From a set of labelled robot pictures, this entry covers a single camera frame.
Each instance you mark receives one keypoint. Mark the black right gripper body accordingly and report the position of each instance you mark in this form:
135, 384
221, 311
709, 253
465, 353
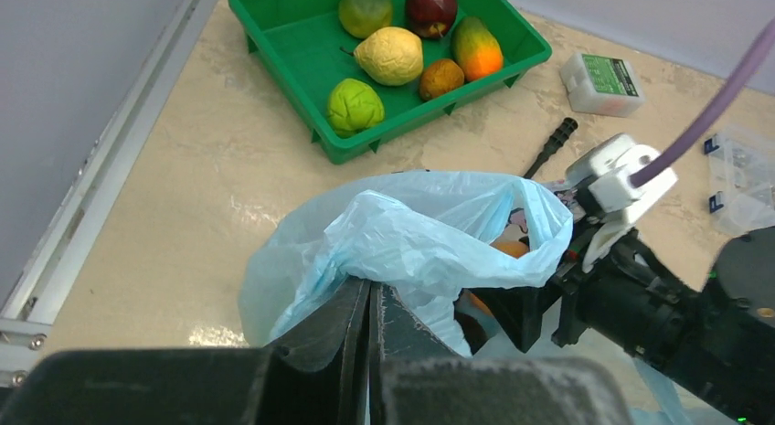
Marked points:
520, 310

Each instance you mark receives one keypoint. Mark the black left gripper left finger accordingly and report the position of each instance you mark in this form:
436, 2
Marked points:
314, 374

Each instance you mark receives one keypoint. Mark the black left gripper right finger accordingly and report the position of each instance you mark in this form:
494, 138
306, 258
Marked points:
414, 378

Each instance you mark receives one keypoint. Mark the orange pink fake peach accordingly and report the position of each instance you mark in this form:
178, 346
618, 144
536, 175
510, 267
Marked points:
508, 250

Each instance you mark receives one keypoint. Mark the light blue plastic bag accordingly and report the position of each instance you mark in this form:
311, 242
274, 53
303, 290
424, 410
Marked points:
427, 233

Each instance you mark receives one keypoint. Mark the lime green fake fruit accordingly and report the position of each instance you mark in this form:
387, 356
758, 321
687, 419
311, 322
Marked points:
353, 106

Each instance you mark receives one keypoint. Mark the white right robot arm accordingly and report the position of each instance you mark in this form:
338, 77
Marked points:
717, 343

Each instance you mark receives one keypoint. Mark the small orange fake fruit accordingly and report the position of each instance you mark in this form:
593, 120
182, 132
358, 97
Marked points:
439, 78

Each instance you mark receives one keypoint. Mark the orange green fake mango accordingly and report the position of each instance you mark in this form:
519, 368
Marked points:
475, 49

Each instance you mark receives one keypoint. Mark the yellow fake lemon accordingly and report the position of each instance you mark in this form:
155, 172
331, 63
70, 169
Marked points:
391, 56

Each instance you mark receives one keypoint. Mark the dark red fake mango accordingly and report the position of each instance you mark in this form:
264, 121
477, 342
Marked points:
431, 19

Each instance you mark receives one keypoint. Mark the green fake round fruit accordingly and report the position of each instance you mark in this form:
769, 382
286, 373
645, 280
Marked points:
361, 18

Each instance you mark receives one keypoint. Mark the black rubber mallet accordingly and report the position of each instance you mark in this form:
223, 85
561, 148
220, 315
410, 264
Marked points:
555, 141

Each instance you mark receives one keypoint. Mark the small green label box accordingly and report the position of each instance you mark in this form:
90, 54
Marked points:
602, 85

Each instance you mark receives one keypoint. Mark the clear plastic screw organizer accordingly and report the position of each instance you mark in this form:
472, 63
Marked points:
741, 164

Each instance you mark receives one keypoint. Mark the green plastic tray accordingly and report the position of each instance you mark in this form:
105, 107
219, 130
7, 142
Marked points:
363, 72

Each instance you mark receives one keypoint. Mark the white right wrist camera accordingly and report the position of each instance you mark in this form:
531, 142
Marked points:
601, 178

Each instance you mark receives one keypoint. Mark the aluminium frame rail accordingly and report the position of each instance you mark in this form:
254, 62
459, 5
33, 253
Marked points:
33, 306

